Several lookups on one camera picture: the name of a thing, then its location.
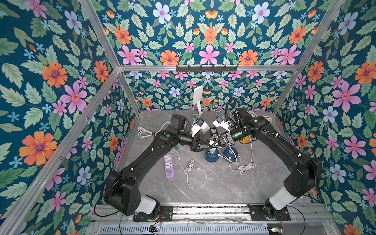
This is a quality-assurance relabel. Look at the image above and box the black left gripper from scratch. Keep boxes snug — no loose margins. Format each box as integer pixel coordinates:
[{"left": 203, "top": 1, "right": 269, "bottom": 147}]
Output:
[{"left": 175, "top": 132, "right": 210, "bottom": 153}]

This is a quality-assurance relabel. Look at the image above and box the dark blue meat grinder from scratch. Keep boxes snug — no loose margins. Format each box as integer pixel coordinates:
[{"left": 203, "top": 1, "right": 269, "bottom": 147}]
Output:
[
  {"left": 205, "top": 148, "right": 219, "bottom": 163},
  {"left": 223, "top": 147, "right": 238, "bottom": 163}
]

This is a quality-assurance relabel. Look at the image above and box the dark blue meat grinder front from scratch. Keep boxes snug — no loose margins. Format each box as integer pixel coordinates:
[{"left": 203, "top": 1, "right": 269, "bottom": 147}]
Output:
[{"left": 223, "top": 147, "right": 238, "bottom": 163}]

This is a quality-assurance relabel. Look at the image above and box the black power strip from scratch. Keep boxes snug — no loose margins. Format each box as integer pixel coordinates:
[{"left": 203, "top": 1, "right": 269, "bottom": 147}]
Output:
[{"left": 210, "top": 127, "right": 218, "bottom": 142}]

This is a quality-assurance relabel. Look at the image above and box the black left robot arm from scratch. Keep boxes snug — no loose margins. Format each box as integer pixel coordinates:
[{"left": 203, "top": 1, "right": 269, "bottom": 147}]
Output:
[{"left": 104, "top": 115, "right": 212, "bottom": 220}]

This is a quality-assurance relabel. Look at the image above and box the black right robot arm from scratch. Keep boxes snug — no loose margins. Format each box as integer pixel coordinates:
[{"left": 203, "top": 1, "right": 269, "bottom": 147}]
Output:
[{"left": 211, "top": 108, "right": 322, "bottom": 217}]

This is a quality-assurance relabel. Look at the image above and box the orange shark plush toy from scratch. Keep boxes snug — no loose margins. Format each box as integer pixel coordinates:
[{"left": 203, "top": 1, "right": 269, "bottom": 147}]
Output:
[{"left": 240, "top": 136, "right": 252, "bottom": 145}]

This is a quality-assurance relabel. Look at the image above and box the purple power strip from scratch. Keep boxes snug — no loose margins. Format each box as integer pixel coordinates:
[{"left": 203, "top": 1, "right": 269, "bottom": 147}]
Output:
[{"left": 164, "top": 153, "right": 175, "bottom": 180}]

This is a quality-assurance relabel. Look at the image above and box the white folding desk lamp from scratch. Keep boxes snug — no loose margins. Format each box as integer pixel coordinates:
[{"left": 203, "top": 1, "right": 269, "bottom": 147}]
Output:
[{"left": 193, "top": 85, "right": 204, "bottom": 116}]

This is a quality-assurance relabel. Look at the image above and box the white purple strip cord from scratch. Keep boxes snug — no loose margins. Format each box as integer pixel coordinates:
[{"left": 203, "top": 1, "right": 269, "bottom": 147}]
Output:
[{"left": 137, "top": 121, "right": 171, "bottom": 139}]

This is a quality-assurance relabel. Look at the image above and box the black wall hook rail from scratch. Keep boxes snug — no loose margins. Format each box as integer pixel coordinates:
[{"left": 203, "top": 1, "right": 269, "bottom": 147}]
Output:
[{"left": 175, "top": 65, "right": 238, "bottom": 73}]

